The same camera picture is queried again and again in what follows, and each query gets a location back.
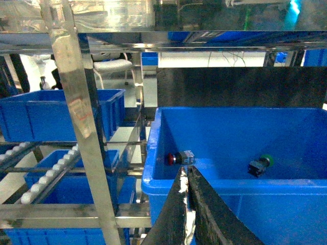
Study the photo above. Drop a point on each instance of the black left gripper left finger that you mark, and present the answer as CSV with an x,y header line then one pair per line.
x,y
176,221

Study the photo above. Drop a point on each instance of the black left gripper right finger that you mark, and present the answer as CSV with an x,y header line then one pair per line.
x,y
215,223

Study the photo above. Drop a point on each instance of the red mushroom push button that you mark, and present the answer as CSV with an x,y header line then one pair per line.
x,y
182,158

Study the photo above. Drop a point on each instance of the dark metal back plate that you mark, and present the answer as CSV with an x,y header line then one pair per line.
x,y
241,87

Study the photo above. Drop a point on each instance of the steel shelf upright post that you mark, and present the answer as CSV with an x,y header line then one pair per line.
x,y
74,63

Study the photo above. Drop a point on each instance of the green push button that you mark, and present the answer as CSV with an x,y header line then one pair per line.
x,y
258,166

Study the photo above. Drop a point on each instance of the blue bin on left shelf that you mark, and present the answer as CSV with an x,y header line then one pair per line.
x,y
286,204

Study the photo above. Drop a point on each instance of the white roller track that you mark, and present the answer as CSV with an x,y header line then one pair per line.
x,y
46,175

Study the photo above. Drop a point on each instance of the blue bin left rack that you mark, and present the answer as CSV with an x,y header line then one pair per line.
x,y
43,115

